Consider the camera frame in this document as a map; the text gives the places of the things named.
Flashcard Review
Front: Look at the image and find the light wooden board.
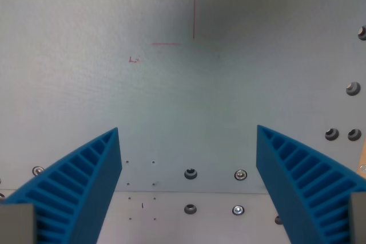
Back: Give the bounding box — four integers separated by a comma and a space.
357, 138, 366, 177

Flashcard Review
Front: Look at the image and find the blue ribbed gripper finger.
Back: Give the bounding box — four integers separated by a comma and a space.
256, 125, 366, 244
1, 127, 123, 244

